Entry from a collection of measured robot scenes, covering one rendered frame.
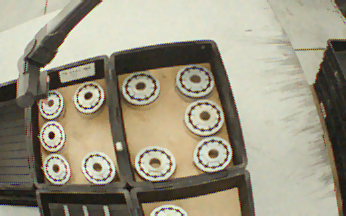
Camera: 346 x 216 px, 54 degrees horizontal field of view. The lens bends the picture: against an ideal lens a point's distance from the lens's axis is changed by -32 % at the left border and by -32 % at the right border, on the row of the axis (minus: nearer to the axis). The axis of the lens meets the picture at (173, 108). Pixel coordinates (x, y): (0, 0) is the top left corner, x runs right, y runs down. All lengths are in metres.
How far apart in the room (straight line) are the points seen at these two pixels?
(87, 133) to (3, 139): 0.37
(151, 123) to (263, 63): 0.51
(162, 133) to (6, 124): 0.57
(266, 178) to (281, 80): 0.39
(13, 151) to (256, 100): 0.88
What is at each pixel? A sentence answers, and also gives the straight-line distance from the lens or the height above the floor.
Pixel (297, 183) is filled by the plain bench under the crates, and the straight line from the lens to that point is 1.40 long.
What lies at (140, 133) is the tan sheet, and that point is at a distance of 1.26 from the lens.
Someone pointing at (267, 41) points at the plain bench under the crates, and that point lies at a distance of 1.67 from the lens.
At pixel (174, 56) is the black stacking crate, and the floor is 0.88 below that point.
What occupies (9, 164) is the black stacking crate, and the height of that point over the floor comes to 0.83.
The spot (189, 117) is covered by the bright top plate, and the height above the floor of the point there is 0.86.
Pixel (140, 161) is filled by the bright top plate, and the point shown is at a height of 0.86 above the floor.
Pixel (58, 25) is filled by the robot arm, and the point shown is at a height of 1.36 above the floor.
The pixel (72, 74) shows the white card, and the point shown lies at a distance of 1.32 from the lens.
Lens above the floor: 1.95
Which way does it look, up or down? 60 degrees down
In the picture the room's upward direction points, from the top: 3 degrees clockwise
